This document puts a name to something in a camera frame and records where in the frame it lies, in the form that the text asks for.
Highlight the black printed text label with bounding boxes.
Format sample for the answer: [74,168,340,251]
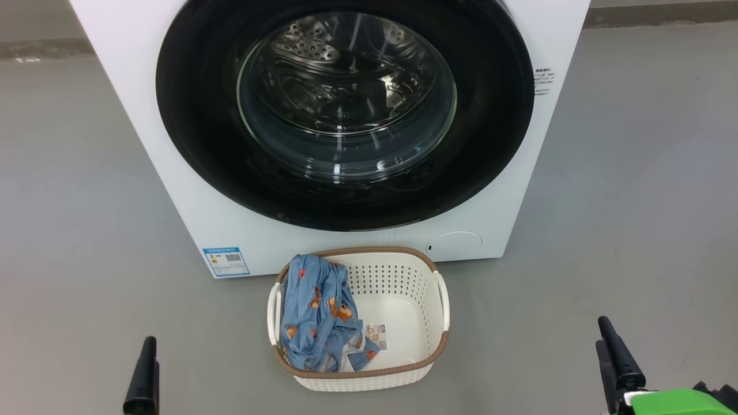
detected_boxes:
[533,67,557,96]

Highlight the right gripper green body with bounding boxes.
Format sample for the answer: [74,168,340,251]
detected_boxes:
[612,389,738,415]

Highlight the round white filter cover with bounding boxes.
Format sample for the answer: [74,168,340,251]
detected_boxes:
[427,231,483,261]

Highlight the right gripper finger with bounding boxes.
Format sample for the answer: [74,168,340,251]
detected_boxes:
[596,340,621,414]
[598,316,646,393]

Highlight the blue energy label sticker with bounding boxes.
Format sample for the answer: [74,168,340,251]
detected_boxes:
[202,247,251,278]

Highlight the paper product label sticker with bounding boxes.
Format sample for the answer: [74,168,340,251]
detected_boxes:
[365,324,388,351]

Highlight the washing machine glass door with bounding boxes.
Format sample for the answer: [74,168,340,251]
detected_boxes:
[156,0,536,232]

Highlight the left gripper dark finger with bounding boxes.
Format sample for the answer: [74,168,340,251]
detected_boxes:
[123,336,160,415]

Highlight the white front-load washing machine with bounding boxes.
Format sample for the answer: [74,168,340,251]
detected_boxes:
[69,0,592,279]

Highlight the blue printed garment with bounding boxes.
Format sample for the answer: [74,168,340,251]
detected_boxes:
[280,254,381,372]

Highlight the cream perforated laundry basket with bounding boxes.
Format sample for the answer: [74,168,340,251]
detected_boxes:
[267,246,450,393]

